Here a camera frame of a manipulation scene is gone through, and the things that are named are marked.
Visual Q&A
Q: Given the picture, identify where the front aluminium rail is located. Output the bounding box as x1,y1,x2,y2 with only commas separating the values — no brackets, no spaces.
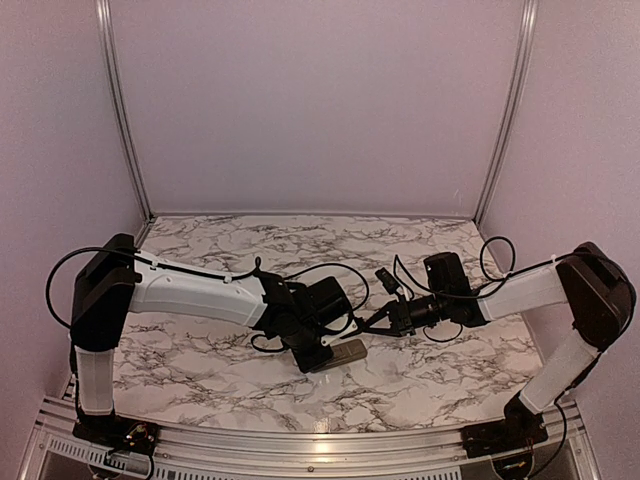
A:
18,398,600,479

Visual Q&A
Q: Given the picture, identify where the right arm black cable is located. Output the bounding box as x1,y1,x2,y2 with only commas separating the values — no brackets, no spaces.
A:
392,236,634,454

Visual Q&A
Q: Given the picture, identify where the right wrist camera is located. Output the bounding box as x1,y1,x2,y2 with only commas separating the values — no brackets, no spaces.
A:
375,268,401,295

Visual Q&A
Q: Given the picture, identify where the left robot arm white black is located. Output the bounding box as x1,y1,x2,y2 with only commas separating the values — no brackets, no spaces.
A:
70,234,365,445

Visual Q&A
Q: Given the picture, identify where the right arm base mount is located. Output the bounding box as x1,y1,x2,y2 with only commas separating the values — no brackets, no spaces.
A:
461,416,549,458

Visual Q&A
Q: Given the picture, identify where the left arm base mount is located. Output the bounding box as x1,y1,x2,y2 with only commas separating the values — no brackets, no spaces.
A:
73,416,159,455

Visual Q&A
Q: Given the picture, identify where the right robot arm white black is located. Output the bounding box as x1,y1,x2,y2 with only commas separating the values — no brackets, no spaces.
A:
358,242,637,448

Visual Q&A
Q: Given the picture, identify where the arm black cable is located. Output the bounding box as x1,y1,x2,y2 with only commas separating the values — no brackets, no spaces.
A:
44,245,371,354
392,236,634,454

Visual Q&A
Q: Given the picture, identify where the left aluminium frame post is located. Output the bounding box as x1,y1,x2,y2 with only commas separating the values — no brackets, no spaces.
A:
95,0,154,222

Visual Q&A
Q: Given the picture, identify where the aluminium frame post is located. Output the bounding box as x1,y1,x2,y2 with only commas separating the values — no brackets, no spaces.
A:
473,0,539,228
95,0,154,222

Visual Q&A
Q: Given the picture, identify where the right aluminium frame post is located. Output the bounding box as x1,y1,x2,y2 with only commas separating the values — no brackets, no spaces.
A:
473,0,539,228

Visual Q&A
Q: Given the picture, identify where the white remote control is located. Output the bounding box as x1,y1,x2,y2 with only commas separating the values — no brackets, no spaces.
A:
319,339,368,371

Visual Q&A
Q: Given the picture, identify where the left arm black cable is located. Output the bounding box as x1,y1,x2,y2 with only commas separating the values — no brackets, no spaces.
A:
44,245,371,354

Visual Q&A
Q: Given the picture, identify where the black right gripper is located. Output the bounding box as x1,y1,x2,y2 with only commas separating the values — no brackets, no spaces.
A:
362,289,451,336

